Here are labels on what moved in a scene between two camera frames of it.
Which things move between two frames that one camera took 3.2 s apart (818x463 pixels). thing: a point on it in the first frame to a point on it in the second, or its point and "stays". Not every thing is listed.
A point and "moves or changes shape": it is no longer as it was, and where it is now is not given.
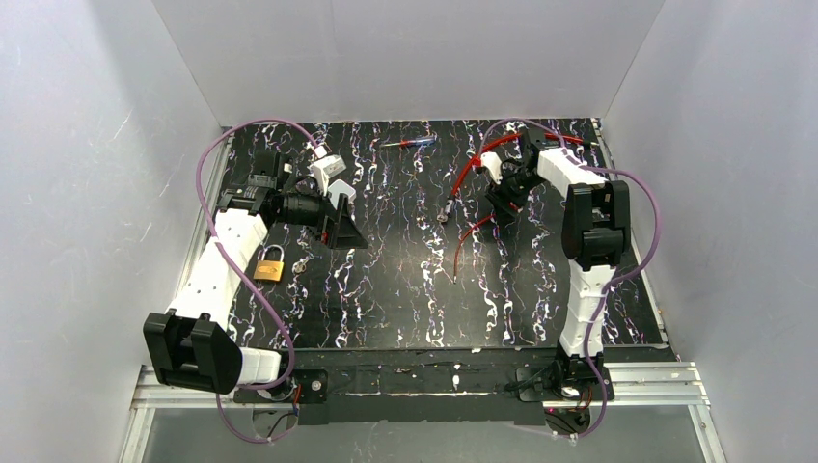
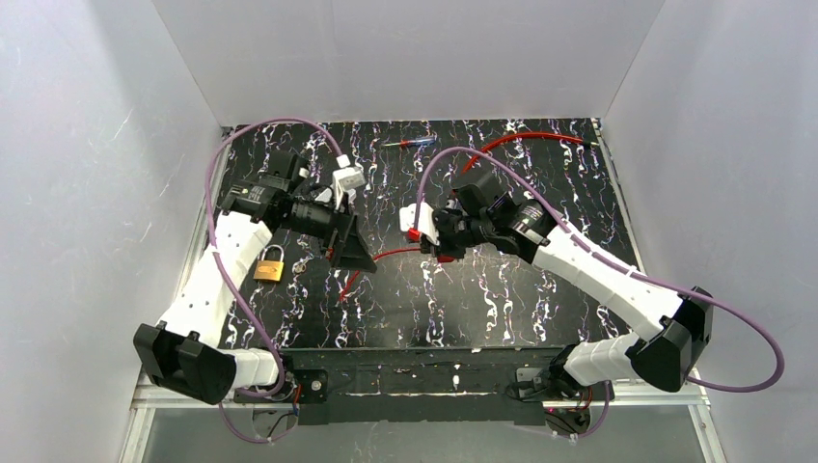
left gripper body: x=330 y=218 stays
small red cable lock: x=461 y=241 moves or changes shape
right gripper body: x=507 y=189 to x=444 y=232
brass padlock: x=271 y=265 stays
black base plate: x=432 y=387 stays
